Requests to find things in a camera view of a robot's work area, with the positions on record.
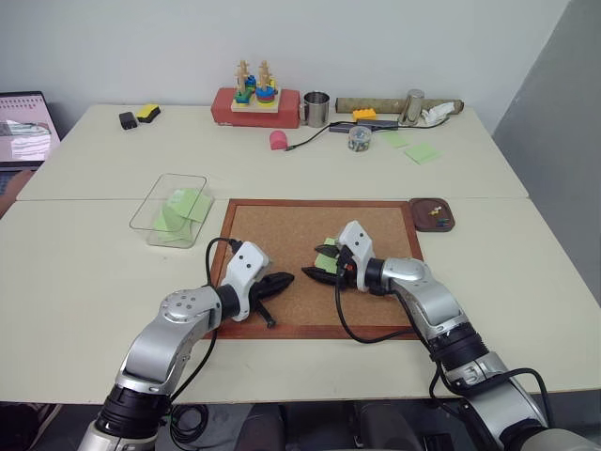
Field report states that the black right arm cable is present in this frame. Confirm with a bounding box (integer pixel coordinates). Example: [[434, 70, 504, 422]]
[[333, 262, 551, 428]]

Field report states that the cork board with wooden frame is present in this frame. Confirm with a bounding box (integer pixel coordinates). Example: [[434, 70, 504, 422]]
[[208, 198, 426, 341]]

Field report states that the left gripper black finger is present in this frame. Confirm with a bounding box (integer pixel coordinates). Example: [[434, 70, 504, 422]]
[[266, 271, 296, 295], [254, 300, 278, 329]]

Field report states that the red box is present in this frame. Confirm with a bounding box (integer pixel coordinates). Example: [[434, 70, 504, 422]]
[[210, 86, 302, 130]]

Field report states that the wooden stacking toy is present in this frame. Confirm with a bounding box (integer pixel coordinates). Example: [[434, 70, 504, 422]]
[[230, 58, 282, 115]]

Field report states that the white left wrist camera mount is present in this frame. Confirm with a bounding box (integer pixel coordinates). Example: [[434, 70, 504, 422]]
[[220, 241, 273, 323]]

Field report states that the white crumpled cloth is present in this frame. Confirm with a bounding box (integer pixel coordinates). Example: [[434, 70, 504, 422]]
[[419, 102, 457, 126]]

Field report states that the brown tray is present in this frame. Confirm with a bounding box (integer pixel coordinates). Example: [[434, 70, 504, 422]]
[[407, 196, 458, 234]]

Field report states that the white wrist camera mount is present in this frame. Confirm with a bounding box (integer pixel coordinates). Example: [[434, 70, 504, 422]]
[[337, 220, 377, 292], [220, 241, 273, 323]]

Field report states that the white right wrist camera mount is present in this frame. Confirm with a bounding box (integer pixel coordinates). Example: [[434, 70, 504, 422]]
[[337, 220, 377, 292]]

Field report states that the yellow and black eraser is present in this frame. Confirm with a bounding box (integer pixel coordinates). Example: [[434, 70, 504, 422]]
[[135, 103, 162, 125]]

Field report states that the clear plastic box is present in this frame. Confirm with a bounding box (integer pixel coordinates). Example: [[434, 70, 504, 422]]
[[129, 173, 216, 248]]

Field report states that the metal cup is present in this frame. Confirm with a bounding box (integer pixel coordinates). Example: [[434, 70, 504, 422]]
[[299, 90, 332, 128]]

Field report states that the black usb hub cable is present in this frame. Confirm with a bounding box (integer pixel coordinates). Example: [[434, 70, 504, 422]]
[[284, 125, 332, 153]]

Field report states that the brown cardboard tube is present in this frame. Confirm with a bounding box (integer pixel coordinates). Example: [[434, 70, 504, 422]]
[[334, 96, 466, 116]]

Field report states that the green sticky note pad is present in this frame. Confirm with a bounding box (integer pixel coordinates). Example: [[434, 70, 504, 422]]
[[380, 131, 412, 150], [403, 142, 446, 167]]

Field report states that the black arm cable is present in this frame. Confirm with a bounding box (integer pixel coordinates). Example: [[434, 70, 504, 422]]
[[333, 262, 551, 428], [167, 237, 243, 450]]

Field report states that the green sticky note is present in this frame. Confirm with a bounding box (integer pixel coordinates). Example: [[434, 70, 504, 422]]
[[314, 236, 342, 276], [169, 187, 213, 223], [153, 200, 198, 243]]

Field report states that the open laptop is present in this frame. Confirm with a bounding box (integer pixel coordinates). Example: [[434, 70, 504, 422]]
[[0, 90, 63, 220]]

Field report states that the grey usb hub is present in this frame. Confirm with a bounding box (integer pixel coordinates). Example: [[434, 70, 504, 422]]
[[328, 117, 401, 134]]

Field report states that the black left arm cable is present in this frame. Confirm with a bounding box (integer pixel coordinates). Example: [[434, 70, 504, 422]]
[[167, 237, 243, 450]]

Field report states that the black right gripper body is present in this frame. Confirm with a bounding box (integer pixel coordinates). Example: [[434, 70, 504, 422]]
[[333, 245, 358, 292]]

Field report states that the clear jar of pushpins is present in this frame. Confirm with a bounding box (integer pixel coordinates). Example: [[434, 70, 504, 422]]
[[347, 125, 373, 154]]

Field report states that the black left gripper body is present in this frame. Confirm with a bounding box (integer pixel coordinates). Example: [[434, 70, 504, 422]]
[[248, 275, 276, 304]]

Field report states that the metal cylinder can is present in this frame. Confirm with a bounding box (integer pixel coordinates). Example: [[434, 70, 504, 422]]
[[398, 88, 426, 126]]

